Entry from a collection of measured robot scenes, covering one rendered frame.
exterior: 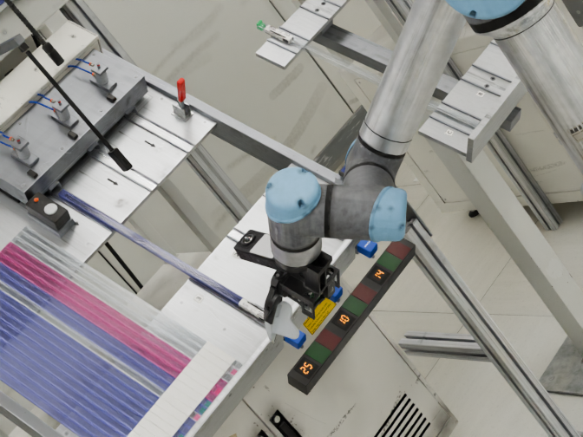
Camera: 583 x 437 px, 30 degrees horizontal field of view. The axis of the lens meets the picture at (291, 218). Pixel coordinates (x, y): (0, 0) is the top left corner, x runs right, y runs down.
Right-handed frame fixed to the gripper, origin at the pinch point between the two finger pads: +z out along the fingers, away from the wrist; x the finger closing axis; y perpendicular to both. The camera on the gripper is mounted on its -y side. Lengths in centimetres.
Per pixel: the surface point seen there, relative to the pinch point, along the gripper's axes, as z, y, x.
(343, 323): 10.8, 5.0, 7.3
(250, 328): 9.9, -7.5, -2.8
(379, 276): 10.8, 4.8, 18.7
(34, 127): 4, -65, 6
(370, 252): 8.9, 1.3, 20.8
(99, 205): 9.9, -46.6, 2.2
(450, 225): 128, -25, 108
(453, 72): 58, -29, 105
